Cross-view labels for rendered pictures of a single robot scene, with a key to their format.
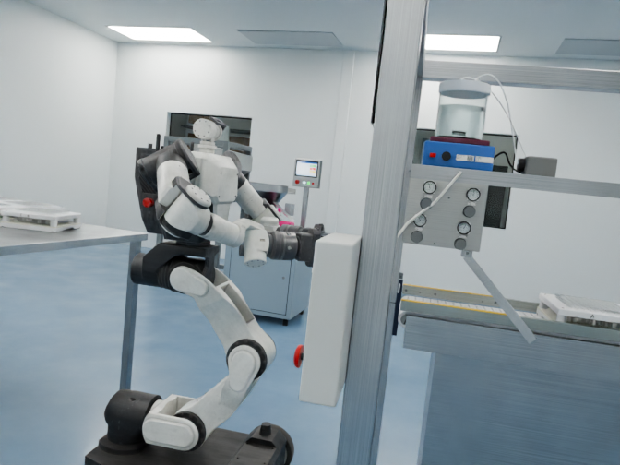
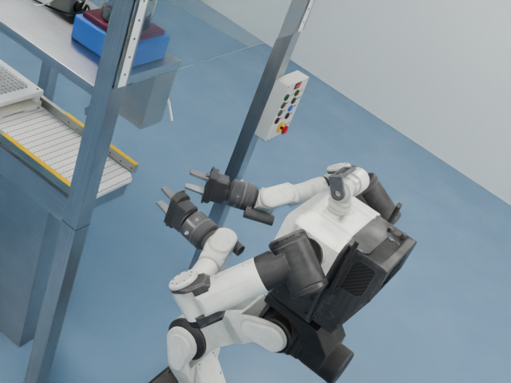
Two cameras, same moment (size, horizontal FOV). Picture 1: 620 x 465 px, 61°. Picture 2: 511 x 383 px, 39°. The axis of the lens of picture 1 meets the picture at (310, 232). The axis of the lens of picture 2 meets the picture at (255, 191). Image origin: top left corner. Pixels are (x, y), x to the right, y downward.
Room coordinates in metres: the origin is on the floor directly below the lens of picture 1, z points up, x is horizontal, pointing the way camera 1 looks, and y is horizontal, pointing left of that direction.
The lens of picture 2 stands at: (3.46, 0.48, 2.24)
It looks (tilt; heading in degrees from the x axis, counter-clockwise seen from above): 33 degrees down; 191
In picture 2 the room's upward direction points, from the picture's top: 23 degrees clockwise
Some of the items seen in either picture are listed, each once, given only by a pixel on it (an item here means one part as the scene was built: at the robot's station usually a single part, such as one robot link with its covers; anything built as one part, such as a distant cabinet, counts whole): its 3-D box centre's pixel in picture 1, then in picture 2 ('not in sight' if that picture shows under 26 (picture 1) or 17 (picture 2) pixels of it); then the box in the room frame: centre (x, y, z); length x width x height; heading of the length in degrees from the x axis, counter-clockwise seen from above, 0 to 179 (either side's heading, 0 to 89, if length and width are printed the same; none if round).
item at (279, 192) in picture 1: (272, 206); not in sight; (4.64, 0.35, 0.95); 0.49 x 0.36 x 0.38; 75
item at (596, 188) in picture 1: (511, 183); (63, 27); (1.67, -0.61, 1.25); 0.62 x 0.38 x 0.04; 79
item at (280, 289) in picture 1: (268, 271); not in sight; (4.57, 0.32, 0.38); 0.63 x 0.57 x 0.76; 75
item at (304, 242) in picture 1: (298, 246); (224, 189); (1.63, 0.03, 0.99); 0.12 x 0.10 x 0.13; 111
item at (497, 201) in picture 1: (454, 177); not in sight; (6.67, -1.72, 1.43); 1.38 x 0.01 x 1.16; 75
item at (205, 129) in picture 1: (208, 133); (347, 188); (1.84, 0.38, 1.32); 0.10 x 0.07 x 0.09; 169
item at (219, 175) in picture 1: (187, 190); (335, 260); (1.86, 0.44, 1.11); 0.34 x 0.30 x 0.36; 169
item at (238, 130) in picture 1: (208, 154); not in sight; (7.56, 1.54, 1.43); 1.32 x 0.01 x 1.11; 75
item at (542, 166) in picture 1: (535, 167); (70, 1); (1.60, -0.65, 1.30); 0.10 x 0.07 x 0.06; 79
